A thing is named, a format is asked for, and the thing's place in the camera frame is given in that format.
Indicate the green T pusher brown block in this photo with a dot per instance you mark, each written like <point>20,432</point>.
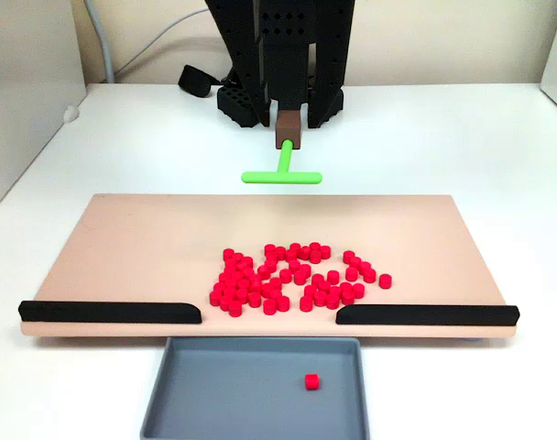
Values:
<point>283,177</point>

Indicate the red cylindrical granule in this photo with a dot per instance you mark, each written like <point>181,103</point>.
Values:
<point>348,297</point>
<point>247,262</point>
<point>242,295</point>
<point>285,275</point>
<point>295,265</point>
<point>385,280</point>
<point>303,270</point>
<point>220,287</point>
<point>281,302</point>
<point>332,301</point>
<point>254,299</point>
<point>310,291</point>
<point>295,249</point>
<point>315,256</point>
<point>230,289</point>
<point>314,247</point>
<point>324,251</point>
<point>265,292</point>
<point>300,277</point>
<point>242,284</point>
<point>232,266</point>
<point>317,279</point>
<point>237,278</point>
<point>320,298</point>
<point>255,282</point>
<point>228,254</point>
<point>238,257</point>
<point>215,298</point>
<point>346,289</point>
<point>335,292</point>
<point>226,300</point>
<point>306,302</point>
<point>358,290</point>
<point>348,256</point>
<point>242,270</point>
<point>364,267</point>
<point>269,306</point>
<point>280,252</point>
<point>275,284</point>
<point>271,262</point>
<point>369,275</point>
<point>351,273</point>
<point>269,267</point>
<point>291,255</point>
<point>333,277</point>
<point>311,381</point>
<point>226,276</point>
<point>235,309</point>
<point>250,273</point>
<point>304,252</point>
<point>355,262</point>
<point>264,271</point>
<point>323,285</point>
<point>270,249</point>

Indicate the beige flat board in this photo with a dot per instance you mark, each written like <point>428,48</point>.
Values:
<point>123,238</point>

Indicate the black foam edge strip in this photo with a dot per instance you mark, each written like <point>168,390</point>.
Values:
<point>100,312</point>
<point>434,315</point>

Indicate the small blue board foot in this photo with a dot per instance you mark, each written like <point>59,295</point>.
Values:
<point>473,340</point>

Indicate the grey rectangular tray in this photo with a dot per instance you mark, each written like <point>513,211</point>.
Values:
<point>242,394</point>

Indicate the small white corner bracket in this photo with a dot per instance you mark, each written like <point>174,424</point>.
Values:
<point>71,113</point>

